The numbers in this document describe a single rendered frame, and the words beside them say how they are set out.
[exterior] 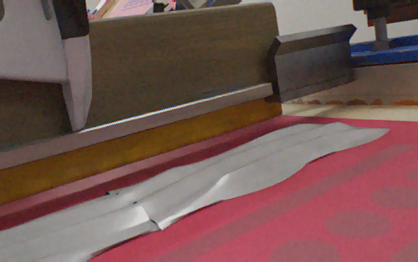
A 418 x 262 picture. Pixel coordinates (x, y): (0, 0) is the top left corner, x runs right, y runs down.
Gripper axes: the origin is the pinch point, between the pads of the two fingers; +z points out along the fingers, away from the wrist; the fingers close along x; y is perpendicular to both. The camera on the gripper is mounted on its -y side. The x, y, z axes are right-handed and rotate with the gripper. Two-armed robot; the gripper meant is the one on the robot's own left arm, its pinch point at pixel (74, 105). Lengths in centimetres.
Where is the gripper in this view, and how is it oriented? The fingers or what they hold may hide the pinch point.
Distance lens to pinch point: 26.7
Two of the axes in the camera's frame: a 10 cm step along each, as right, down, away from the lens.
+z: 1.8, 9.7, 1.4
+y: -8.2, 2.3, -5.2
